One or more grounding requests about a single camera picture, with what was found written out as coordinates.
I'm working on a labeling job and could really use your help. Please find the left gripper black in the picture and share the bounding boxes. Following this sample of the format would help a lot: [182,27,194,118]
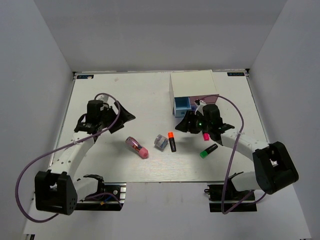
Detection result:
[99,101,136,134]

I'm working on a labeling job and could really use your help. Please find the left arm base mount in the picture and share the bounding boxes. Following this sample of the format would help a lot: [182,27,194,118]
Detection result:
[75,183,127,212]

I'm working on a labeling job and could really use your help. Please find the green cap highlighter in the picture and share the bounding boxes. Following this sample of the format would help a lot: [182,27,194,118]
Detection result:
[199,143,218,159]

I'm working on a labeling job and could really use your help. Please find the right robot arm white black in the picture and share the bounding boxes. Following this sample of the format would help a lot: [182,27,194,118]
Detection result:
[175,104,299,200]

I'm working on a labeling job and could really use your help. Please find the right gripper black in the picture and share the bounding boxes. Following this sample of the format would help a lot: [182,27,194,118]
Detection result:
[175,110,212,134]

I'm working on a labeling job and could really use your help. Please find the pink cap pencil tube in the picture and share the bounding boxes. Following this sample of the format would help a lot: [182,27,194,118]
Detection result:
[125,136,149,159]

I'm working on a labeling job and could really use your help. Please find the light blue small drawer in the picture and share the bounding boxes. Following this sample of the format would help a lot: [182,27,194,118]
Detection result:
[172,97,192,118]

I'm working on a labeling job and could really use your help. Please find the right corner label sticker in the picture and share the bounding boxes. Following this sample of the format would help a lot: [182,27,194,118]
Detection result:
[227,72,246,77]

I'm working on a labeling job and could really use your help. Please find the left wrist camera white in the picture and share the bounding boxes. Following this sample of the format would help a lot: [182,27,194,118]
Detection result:
[96,94,109,103]

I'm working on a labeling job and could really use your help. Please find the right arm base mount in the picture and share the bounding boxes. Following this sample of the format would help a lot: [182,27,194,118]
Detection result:
[204,183,257,213]

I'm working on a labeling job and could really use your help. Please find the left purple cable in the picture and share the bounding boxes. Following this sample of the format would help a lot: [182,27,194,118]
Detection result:
[15,92,124,223]

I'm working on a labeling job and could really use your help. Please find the orange cap highlighter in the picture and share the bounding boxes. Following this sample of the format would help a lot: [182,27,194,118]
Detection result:
[167,132,177,153]

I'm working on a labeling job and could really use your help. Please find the left corner label sticker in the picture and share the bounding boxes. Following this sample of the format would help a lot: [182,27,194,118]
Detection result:
[76,74,94,80]

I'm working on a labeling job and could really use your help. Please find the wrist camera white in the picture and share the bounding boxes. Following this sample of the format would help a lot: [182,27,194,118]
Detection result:
[96,94,109,103]
[194,99,207,116]

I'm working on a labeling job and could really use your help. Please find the pink cap highlighter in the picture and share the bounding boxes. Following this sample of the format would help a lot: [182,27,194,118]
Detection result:
[202,132,211,141]

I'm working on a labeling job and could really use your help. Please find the blue wide drawer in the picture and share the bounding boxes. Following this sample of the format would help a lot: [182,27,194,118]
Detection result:
[191,104,200,115]

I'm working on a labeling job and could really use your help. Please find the white drawer organizer box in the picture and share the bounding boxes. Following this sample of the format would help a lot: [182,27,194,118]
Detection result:
[169,70,218,98]

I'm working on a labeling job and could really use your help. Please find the corner label sticker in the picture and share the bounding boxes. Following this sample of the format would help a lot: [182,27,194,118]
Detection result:
[76,74,94,80]
[227,72,246,77]

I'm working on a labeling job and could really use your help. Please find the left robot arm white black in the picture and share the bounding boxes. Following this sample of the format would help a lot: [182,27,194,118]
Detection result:
[34,100,136,215]

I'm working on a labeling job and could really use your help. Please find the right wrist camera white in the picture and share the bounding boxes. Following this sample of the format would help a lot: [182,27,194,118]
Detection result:
[194,99,207,116]

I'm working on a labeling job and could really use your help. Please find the pink small drawer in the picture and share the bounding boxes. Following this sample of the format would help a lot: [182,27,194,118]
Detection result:
[188,95,218,106]

